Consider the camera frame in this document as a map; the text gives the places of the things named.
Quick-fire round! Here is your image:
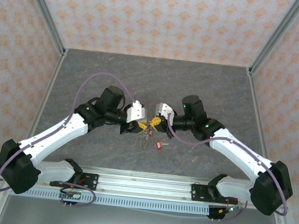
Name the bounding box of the silver keyring with many keys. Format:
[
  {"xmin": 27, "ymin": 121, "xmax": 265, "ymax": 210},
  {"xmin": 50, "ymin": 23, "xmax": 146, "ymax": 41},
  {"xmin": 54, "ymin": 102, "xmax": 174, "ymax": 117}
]
[{"xmin": 138, "ymin": 126, "xmax": 155, "ymax": 152}]

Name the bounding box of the black mounting plate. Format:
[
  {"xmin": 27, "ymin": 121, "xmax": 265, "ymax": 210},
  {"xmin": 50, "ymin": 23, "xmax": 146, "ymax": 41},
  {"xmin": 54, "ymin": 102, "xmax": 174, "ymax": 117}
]
[
  {"xmin": 190, "ymin": 184, "xmax": 213, "ymax": 204},
  {"xmin": 76, "ymin": 172, "xmax": 100, "ymax": 192}
]

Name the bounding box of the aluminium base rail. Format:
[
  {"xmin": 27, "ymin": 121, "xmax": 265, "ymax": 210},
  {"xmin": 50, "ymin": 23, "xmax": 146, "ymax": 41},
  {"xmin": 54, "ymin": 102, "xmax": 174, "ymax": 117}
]
[{"xmin": 37, "ymin": 161, "xmax": 292, "ymax": 213}]

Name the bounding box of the aluminium table edge rail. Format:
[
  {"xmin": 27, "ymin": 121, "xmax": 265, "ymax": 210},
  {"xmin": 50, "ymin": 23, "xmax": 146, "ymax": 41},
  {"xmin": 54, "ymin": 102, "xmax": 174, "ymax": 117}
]
[
  {"xmin": 0, "ymin": 42, "xmax": 68, "ymax": 224},
  {"xmin": 230, "ymin": 67, "xmax": 299, "ymax": 224}
]

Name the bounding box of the white slotted cable duct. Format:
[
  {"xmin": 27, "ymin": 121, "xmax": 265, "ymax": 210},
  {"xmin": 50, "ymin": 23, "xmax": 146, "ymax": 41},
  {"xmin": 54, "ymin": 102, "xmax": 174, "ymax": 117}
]
[{"xmin": 9, "ymin": 184, "xmax": 211, "ymax": 217}]

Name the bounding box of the small circuit board with wires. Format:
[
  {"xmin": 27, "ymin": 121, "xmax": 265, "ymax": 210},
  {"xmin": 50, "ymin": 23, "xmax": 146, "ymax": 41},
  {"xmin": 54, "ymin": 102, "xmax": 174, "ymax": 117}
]
[
  {"xmin": 218, "ymin": 203, "xmax": 239, "ymax": 216},
  {"xmin": 59, "ymin": 185, "xmax": 82, "ymax": 201}
]

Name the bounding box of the aluminium frame post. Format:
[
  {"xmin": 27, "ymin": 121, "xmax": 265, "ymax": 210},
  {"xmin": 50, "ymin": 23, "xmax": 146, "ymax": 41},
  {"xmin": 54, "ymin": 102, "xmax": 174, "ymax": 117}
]
[
  {"xmin": 246, "ymin": 0, "xmax": 299, "ymax": 82},
  {"xmin": 13, "ymin": 0, "xmax": 73, "ymax": 57}
]

